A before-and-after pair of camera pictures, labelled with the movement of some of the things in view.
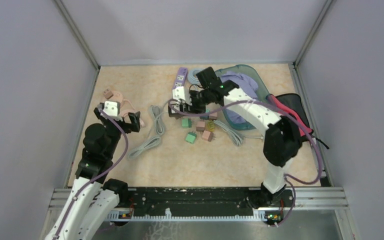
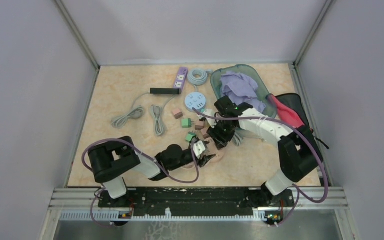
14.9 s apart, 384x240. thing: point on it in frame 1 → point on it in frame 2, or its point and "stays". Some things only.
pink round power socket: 117,96 → 218,156
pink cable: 141,122 → 190,166
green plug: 191,137 stays
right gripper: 196,109 → 221,140
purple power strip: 181,77 stays
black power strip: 176,110 → 164,91
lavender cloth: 247,84 stays
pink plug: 207,135 stays
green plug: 186,123 stays
